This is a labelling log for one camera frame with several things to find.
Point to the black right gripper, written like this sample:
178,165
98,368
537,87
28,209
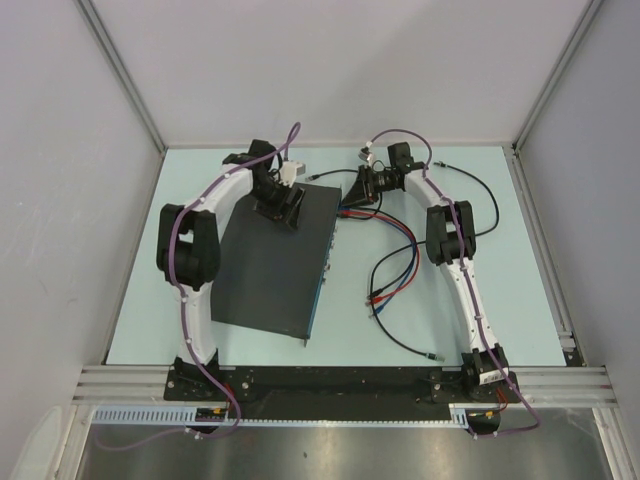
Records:
363,191

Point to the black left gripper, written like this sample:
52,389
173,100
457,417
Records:
277,213

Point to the black ethernet cable long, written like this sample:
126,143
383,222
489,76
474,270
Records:
403,279

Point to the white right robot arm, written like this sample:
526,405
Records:
450,245

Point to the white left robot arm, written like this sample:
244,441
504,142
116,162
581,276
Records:
188,248

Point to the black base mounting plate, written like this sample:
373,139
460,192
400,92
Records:
367,408

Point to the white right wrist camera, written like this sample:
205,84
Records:
366,155

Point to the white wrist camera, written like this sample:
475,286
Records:
366,155
289,172

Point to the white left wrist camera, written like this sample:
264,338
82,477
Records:
289,172

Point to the dark network switch box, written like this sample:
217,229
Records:
271,275

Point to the aluminium frame rail front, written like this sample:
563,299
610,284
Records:
540,386

